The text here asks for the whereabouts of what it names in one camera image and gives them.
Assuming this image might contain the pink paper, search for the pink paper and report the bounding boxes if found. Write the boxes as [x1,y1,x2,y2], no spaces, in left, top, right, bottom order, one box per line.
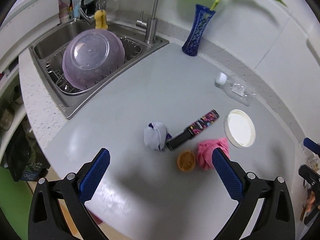
[196,137,230,171]

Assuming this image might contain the white round plastic lid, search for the white round plastic lid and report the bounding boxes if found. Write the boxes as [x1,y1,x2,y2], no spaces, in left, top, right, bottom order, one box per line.
[224,109,256,148]

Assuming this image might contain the black floral tube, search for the black floral tube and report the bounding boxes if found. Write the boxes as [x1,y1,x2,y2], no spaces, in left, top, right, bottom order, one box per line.
[165,109,220,151]

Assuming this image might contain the grey sock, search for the grey sock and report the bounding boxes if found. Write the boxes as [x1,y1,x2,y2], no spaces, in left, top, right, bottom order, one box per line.
[144,122,172,151]

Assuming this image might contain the clear plastic bottle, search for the clear plastic bottle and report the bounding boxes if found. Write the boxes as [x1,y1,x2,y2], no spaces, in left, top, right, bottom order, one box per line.
[215,73,253,107]

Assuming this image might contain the pink trash bin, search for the pink trash bin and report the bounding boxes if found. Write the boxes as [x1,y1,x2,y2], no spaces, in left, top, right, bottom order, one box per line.
[89,211,103,225]

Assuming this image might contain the black floor trash bin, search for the black floor trash bin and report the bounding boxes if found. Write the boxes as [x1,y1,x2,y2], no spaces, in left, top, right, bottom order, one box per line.
[4,125,50,181]

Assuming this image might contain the purple plastic basin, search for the purple plastic basin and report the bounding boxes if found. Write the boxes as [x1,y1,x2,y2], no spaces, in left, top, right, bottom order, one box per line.
[62,29,125,90]

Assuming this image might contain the stainless steel sink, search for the stainless steel sink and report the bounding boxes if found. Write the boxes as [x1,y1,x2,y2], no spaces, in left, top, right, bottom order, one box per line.
[29,19,169,119]

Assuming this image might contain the yellow sponge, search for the yellow sponge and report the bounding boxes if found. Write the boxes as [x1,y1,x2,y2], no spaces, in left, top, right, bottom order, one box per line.
[94,10,108,30]

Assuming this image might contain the tall steel faucet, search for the tall steel faucet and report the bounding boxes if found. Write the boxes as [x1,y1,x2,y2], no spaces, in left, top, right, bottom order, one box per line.
[136,0,159,44]

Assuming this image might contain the blue glass vase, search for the blue glass vase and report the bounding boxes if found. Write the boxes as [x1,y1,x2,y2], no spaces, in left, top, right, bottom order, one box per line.
[182,4,216,56]

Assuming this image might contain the white dishwasher appliance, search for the white dishwasher appliance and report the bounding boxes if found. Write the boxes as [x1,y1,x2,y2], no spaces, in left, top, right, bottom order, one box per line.
[1,0,60,72]

